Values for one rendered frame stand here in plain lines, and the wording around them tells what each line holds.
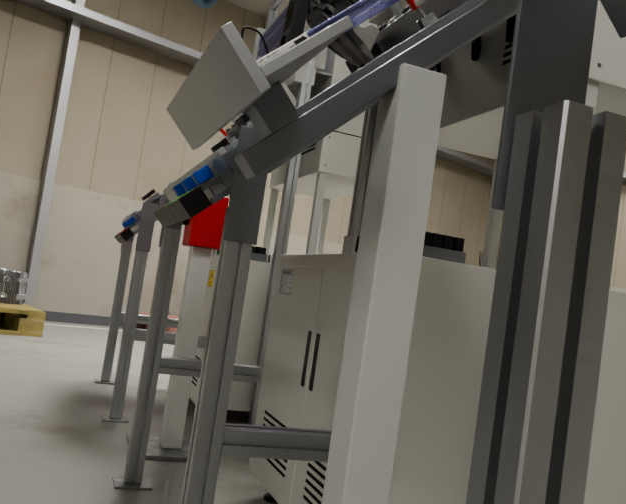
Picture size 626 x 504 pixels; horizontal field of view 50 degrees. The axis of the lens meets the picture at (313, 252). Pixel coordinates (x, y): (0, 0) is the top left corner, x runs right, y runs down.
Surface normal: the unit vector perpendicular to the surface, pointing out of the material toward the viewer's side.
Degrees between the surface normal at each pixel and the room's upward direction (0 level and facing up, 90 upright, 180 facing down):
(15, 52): 90
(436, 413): 90
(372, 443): 90
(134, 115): 90
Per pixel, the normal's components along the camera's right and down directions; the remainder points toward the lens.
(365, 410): 0.34, 0.00
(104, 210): 0.63, 0.04
